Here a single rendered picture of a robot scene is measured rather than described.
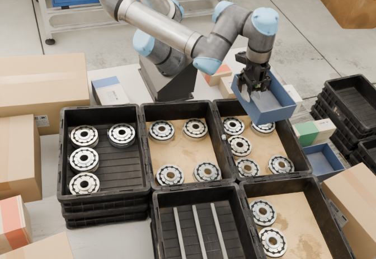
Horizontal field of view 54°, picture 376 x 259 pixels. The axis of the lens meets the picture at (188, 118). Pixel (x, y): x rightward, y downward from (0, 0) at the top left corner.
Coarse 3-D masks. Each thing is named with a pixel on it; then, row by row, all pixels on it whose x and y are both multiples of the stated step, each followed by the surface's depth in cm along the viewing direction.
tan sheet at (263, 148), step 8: (248, 120) 161; (248, 128) 158; (248, 136) 155; (256, 136) 155; (272, 136) 156; (256, 144) 152; (264, 144) 153; (272, 144) 154; (280, 144) 154; (256, 152) 150; (264, 152) 150; (272, 152) 151; (280, 152) 151; (256, 160) 147; (264, 160) 148; (264, 168) 145
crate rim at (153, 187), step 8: (144, 104) 146; (152, 104) 147; (160, 104) 147; (168, 104) 148; (176, 104) 149; (144, 120) 141; (216, 120) 145; (144, 128) 138; (144, 136) 135; (224, 144) 138; (224, 152) 135; (152, 168) 127; (232, 168) 131; (152, 176) 124; (232, 176) 128; (152, 184) 122; (176, 184) 124; (184, 184) 124; (192, 184) 124; (200, 184) 125; (208, 184) 125
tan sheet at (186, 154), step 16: (176, 128) 153; (160, 144) 146; (176, 144) 147; (192, 144) 148; (208, 144) 149; (160, 160) 141; (176, 160) 142; (192, 160) 143; (208, 160) 144; (192, 176) 138
